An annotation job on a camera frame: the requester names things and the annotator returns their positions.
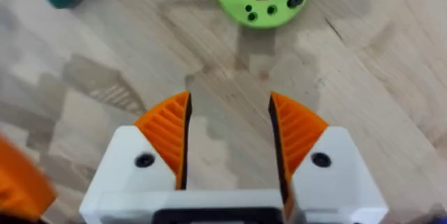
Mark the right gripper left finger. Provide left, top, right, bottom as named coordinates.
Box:
left=79, top=90, right=193, bottom=224

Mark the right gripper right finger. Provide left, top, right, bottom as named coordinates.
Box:
left=268, top=91, right=389, bottom=224

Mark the orange ribbed wedge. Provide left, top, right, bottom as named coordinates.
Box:
left=0, top=132, right=57, bottom=222

